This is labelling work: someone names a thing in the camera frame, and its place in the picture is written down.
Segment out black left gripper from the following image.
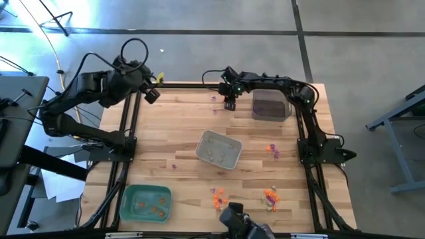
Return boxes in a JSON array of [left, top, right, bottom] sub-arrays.
[[130, 64, 161, 105]]

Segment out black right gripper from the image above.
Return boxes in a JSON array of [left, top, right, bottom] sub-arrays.
[[218, 66, 245, 112]]

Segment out white plastic bin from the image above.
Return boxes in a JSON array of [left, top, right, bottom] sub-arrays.
[[195, 129, 244, 171]]

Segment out dark translucent plastic bin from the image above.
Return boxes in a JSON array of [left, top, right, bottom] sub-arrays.
[[251, 90, 294, 122]]

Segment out green plastic bin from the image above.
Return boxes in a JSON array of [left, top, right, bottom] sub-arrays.
[[119, 184, 173, 224]]

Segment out black handheld device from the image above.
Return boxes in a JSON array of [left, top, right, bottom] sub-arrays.
[[218, 201, 276, 239]]

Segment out black tripod stand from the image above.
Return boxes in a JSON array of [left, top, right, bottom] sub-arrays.
[[37, 0, 74, 37]]

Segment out white paper sheets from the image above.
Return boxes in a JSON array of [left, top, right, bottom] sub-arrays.
[[40, 153, 88, 204]]

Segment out dark grey side desk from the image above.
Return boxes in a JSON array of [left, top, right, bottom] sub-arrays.
[[0, 75, 50, 235]]

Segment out black desk clamp tool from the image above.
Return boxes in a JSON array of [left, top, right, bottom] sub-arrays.
[[0, 88, 34, 112]]

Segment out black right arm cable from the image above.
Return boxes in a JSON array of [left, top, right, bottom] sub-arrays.
[[201, 68, 227, 93]]

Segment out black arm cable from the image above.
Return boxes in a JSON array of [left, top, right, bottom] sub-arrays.
[[201, 68, 227, 93], [76, 37, 150, 88]]

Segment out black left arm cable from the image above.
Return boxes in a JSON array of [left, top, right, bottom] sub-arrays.
[[76, 37, 150, 88]]

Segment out black aluminium table frame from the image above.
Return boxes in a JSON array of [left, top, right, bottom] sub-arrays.
[[76, 72, 359, 235]]

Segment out black desk support frame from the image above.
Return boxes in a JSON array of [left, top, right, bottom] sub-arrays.
[[16, 145, 89, 230]]

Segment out yellow floor hose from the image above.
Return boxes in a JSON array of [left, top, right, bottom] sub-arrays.
[[18, 0, 80, 122]]

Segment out thin black floor cable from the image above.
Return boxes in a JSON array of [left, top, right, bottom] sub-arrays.
[[0, 55, 36, 77]]

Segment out white bar handle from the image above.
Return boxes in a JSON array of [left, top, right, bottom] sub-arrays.
[[290, 233, 329, 239], [104, 231, 144, 239]]

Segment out blue-grey table frame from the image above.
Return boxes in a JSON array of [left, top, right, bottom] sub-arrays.
[[365, 84, 425, 195]]

